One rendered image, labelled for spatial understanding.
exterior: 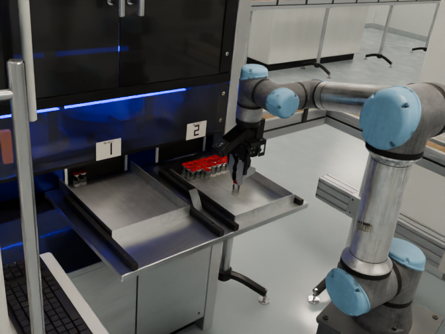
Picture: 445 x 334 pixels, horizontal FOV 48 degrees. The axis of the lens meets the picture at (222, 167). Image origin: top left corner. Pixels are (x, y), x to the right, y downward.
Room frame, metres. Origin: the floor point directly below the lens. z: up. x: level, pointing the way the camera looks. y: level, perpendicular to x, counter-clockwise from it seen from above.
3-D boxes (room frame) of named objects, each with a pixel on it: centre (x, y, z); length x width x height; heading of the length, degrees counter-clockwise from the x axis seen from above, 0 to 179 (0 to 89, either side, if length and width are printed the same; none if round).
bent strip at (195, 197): (1.30, 0.04, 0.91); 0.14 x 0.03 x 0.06; 44
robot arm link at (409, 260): (1.03, -0.46, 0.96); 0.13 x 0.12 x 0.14; 128
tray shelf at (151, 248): (1.39, 0.12, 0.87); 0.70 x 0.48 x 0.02; 133
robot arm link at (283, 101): (1.28, -0.13, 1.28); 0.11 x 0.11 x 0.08; 38
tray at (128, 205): (1.33, 0.29, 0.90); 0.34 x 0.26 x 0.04; 43
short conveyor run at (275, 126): (2.11, -0.17, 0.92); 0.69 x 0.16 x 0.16; 133
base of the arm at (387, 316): (1.04, -0.46, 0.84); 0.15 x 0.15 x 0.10
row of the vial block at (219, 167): (1.56, 0.04, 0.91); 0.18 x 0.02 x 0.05; 132
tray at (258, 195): (1.47, -0.03, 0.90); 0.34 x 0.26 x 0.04; 42
